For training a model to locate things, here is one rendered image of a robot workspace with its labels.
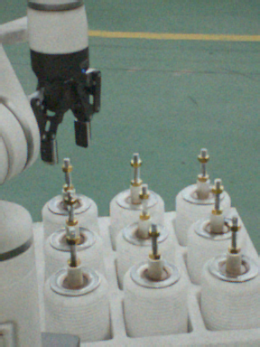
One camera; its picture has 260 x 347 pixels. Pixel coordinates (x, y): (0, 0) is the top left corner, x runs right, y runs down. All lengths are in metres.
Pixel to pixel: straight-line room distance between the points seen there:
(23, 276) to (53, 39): 0.30
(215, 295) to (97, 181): 0.89
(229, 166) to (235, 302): 0.94
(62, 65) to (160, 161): 1.14
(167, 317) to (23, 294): 0.36
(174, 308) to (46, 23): 0.46
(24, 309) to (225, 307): 0.40
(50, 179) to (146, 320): 0.92
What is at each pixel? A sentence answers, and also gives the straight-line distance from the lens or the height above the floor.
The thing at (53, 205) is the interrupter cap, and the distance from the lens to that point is 1.41.
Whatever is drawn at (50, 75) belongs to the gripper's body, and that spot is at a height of 0.58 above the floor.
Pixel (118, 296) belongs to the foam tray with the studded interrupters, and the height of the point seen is 0.18.
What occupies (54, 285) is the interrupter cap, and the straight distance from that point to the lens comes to 1.20.
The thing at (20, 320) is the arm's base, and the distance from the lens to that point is 0.91.
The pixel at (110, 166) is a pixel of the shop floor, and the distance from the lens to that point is 2.12.
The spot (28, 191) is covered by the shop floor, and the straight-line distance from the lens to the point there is 2.02.
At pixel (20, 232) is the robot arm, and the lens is 0.85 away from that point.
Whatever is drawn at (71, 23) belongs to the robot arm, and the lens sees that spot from 1.02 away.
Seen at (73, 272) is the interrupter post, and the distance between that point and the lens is 1.19.
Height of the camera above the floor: 0.92
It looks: 27 degrees down
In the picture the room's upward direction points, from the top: 2 degrees counter-clockwise
